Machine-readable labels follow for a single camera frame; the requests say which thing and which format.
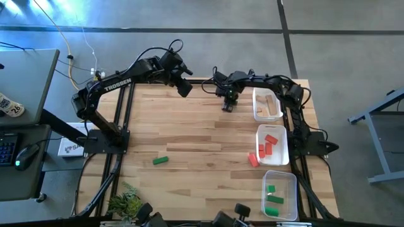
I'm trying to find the black desk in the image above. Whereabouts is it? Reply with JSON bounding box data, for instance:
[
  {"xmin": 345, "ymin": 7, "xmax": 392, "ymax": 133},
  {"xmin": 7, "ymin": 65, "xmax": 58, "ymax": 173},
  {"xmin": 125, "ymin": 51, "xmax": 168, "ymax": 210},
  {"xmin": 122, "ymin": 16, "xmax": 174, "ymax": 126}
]
[{"xmin": 0, "ymin": 124, "xmax": 53, "ymax": 202}]

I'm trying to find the yellow floor cable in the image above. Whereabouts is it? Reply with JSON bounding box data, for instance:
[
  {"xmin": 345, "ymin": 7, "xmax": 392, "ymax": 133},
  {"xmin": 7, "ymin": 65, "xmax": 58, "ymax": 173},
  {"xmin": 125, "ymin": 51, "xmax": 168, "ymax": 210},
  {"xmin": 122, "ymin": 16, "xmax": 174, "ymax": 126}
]
[{"xmin": 31, "ymin": 0, "xmax": 105, "ymax": 95}]

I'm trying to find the white floor cable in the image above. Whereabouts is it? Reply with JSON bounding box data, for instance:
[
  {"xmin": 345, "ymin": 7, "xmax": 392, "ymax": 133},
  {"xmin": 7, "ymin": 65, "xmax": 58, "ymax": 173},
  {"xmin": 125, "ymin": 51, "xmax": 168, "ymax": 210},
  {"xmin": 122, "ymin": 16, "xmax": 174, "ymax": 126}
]
[{"xmin": 74, "ymin": 15, "xmax": 98, "ymax": 75}]

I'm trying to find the backlit black keyboard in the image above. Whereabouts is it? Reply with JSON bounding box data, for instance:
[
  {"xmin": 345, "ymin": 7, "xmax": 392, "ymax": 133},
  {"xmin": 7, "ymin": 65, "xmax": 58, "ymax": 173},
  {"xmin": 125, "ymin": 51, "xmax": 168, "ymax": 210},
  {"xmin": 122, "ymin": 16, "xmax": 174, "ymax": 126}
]
[{"xmin": 0, "ymin": 132, "xmax": 19, "ymax": 167}]

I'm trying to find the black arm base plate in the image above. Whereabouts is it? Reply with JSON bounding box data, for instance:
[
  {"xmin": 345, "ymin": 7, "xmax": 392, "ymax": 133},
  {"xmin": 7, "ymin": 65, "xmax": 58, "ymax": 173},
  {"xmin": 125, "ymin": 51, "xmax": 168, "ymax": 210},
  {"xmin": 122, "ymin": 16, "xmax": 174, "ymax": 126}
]
[
  {"xmin": 77, "ymin": 127, "xmax": 131, "ymax": 155},
  {"xmin": 293, "ymin": 131, "xmax": 340, "ymax": 157}
]

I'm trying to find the blue-grey metal stand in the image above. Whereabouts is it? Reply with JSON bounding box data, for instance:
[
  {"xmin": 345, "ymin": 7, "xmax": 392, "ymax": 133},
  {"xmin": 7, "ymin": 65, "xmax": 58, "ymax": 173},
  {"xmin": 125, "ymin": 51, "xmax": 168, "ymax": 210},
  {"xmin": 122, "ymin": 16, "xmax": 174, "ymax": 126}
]
[{"xmin": 347, "ymin": 86, "xmax": 404, "ymax": 185}]

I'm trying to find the thick black diagonal bar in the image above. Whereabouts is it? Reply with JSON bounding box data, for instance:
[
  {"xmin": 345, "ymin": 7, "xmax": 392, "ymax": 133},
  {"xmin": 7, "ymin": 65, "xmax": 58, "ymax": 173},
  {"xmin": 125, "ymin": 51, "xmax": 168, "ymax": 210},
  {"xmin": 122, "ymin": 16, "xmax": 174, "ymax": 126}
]
[{"xmin": 39, "ymin": 108, "xmax": 91, "ymax": 144}]

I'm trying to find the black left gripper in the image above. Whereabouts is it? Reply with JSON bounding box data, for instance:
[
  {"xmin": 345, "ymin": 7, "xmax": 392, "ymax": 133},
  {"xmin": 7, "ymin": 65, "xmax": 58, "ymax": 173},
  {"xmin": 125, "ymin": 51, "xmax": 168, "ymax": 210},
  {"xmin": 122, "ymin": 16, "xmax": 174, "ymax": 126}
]
[{"xmin": 157, "ymin": 51, "xmax": 193, "ymax": 98}]

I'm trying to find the small potted green plant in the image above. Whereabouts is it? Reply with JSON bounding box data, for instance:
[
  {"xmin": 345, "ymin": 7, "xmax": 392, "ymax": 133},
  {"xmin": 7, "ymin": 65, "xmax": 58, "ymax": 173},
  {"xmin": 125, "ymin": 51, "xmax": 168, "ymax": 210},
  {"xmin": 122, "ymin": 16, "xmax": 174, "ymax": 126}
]
[{"xmin": 106, "ymin": 182, "xmax": 146, "ymax": 225}]

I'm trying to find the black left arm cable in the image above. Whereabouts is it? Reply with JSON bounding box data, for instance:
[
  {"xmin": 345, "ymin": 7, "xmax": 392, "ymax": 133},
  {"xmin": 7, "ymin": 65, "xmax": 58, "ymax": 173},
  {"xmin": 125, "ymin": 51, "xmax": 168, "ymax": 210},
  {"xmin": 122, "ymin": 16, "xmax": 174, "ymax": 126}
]
[{"xmin": 121, "ymin": 38, "xmax": 184, "ymax": 76}]

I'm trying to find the white item with 26 print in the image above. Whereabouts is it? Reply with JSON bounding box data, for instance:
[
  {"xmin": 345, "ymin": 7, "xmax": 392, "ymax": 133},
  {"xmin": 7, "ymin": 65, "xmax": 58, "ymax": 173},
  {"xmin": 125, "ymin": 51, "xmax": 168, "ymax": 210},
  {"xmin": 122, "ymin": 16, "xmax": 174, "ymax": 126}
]
[{"xmin": 0, "ymin": 92, "xmax": 25, "ymax": 119}]

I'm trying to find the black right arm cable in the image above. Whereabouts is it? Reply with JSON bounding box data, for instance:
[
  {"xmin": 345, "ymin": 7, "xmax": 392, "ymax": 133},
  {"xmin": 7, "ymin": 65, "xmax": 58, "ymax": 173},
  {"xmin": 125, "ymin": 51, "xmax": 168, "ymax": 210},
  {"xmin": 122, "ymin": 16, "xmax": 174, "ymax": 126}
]
[{"xmin": 201, "ymin": 66, "xmax": 222, "ymax": 95}]

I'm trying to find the green wooden cylinder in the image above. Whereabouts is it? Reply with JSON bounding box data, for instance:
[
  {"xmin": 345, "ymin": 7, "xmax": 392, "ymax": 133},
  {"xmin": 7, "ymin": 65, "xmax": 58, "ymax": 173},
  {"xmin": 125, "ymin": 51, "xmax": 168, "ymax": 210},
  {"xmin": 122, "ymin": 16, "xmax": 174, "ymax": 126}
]
[{"xmin": 264, "ymin": 206, "xmax": 280, "ymax": 218}]

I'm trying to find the black aluminium table frame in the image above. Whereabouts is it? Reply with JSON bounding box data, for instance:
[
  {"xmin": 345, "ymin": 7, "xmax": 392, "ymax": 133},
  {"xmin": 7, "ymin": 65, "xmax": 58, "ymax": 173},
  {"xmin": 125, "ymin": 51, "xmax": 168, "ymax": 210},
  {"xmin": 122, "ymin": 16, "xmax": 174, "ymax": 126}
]
[{"xmin": 93, "ymin": 77, "xmax": 319, "ymax": 223}]

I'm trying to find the white box left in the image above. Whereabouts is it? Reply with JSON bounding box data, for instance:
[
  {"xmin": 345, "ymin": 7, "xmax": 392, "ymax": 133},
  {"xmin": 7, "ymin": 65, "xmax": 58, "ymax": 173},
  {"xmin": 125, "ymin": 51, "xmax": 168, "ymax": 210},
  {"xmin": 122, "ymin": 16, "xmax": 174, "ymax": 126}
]
[{"xmin": 57, "ymin": 122, "xmax": 95, "ymax": 158}]

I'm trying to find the grey desk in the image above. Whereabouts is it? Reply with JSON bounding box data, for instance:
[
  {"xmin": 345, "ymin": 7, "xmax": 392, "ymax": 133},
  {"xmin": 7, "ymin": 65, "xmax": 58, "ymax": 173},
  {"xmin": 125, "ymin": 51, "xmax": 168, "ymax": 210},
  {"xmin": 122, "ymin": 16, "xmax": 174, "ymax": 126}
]
[{"xmin": 0, "ymin": 48, "xmax": 61, "ymax": 127}]

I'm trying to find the black chair with armrests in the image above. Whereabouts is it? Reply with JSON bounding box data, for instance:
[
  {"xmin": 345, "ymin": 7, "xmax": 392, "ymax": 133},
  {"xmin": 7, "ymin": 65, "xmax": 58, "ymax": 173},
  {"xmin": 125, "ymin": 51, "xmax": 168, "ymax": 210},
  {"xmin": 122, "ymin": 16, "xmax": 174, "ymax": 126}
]
[{"xmin": 135, "ymin": 202, "xmax": 253, "ymax": 227}]

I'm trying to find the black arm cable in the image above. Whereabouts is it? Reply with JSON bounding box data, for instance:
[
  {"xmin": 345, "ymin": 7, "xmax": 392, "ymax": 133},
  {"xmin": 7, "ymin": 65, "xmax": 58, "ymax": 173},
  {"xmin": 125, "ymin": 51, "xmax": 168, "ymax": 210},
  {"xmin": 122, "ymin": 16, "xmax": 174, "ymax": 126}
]
[
  {"xmin": 121, "ymin": 38, "xmax": 184, "ymax": 76},
  {"xmin": 201, "ymin": 66, "xmax": 222, "ymax": 95}
]

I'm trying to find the clear plastic bin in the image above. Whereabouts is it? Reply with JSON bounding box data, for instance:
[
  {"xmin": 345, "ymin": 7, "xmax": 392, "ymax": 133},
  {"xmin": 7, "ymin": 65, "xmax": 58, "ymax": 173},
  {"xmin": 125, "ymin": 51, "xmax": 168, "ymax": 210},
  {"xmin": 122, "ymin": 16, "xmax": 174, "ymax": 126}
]
[{"xmin": 261, "ymin": 170, "xmax": 299, "ymax": 222}]

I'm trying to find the black computer mouse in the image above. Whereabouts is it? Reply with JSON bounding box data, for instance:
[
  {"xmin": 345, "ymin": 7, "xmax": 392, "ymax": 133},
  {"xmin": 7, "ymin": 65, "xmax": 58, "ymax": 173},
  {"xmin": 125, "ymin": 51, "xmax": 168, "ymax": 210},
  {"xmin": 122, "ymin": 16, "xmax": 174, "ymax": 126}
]
[{"xmin": 14, "ymin": 143, "xmax": 41, "ymax": 172}]

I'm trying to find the black diagonal frame strut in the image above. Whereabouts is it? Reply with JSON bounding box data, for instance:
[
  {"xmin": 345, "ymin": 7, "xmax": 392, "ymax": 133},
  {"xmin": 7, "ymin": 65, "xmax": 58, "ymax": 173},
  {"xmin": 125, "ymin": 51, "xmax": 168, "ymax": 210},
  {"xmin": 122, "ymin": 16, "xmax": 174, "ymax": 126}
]
[
  {"xmin": 288, "ymin": 154, "xmax": 340, "ymax": 221},
  {"xmin": 71, "ymin": 154, "xmax": 124, "ymax": 219}
]

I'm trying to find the white plastic bin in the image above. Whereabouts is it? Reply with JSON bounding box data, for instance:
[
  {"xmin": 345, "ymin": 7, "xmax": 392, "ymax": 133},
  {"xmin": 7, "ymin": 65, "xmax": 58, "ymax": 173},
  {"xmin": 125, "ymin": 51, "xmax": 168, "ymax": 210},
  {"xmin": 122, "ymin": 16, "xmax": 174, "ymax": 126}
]
[
  {"xmin": 255, "ymin": 124, "xmax": 290, "ymax": 167},
  {"xmin": 252, "ymin": 86, "xmax": 284, "ymax": 123}
]

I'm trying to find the black floor cable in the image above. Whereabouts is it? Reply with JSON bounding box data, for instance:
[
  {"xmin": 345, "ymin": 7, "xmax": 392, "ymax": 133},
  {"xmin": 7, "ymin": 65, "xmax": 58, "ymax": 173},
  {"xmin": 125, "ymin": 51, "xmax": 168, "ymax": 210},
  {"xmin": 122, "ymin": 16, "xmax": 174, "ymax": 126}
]
[{"xmin": 0, "ymin": 40, "xmax": 95, "ymax": 86}]

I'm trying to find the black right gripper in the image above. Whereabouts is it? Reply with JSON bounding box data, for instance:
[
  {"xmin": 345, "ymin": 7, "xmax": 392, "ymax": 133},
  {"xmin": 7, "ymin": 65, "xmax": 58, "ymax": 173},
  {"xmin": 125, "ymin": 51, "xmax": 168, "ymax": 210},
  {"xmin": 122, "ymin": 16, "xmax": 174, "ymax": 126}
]
[{"xmin": 216, "ymin": 80, "xmax": 242, "ymax": 114}]

